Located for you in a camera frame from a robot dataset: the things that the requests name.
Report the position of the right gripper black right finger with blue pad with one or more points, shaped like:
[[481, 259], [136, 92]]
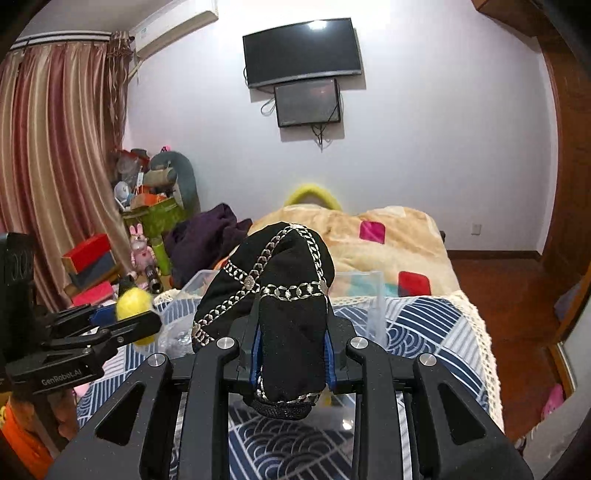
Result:
[[416, 403]]

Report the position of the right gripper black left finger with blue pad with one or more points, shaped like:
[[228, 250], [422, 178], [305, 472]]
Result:
[[170, 418]]

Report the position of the yellow fuzzy ball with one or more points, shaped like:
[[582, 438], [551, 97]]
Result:
[[136, 313]]

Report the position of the black chain-pattern cloth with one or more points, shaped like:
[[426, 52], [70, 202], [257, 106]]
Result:
[[289, 372]]

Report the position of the person's left hand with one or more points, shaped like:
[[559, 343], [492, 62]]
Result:
[[63, 406]]

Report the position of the clear plastic storage box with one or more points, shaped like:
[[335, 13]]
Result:
[[358, 296]]

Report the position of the blue white patterned tablecloth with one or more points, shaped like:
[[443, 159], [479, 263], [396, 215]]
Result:
[[321, 447]]

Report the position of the pink red flat box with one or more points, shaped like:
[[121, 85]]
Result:
[[95, 295]]

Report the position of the dark blue box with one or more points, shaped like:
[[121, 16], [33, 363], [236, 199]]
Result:
[[93, 272]]

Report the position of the beige patchwork blanket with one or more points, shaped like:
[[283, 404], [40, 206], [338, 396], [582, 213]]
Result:
[[405, 244]]

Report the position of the green bottle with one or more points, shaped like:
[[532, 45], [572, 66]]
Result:
[[161, 256]]

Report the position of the dark purple blanket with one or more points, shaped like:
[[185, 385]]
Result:
[[200, 242]]

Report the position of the pink rabbit plush toy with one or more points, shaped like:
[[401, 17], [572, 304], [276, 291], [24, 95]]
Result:
[[143, 260]]

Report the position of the green storage box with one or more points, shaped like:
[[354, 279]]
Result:
[[156, 219]]

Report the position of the yellow green chair back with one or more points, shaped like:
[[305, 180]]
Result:
[[310, 193]]

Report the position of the grey green plush toy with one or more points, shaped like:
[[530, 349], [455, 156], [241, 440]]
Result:
[[173, 169]]

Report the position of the red gold striped curtain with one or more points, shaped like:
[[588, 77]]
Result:
[[63, 110]]

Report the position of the white air conditioner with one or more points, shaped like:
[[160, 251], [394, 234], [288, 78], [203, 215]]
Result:
[[170, 23]]

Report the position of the wooden overhead cabinet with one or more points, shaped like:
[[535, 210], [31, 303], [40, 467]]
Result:
[[525, 16]]

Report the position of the wooden door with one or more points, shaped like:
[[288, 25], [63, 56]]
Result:
[[566, 254]]

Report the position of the white wall socket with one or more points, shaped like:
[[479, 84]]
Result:
[[476, 228]]

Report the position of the small wall monitor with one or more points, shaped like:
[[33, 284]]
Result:
[[307, 103]]

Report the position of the large wall television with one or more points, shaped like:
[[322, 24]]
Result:
[[315, 49]]

